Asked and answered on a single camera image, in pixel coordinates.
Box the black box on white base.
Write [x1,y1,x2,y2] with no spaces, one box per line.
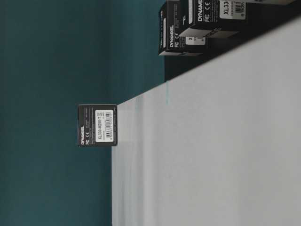
[78,104,118,147]

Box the white base sheet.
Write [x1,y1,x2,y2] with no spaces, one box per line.
[111,18,301,226]

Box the black base mat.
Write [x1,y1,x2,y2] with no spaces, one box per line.
[164,0,301,81]

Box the black dynamixel box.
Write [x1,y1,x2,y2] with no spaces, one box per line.
[158,0,208,57]
[180,0,248,38]

